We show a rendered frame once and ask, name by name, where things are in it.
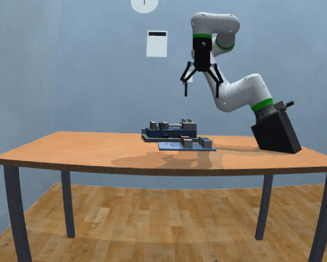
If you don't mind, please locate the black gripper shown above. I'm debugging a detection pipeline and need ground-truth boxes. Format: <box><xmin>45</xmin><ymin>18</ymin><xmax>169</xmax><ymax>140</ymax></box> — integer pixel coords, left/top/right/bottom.
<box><xmin>180</xmin><ymin>49</ymin><xmax>224</xmax><ymax>98</ymax></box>

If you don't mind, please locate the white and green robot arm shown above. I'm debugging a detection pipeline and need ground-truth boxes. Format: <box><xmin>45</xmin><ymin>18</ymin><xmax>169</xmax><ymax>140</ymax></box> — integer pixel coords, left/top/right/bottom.
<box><xmin>191</xmin><ymin>12</ymin><xmax>294</xmax><ymax>124</ymax></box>

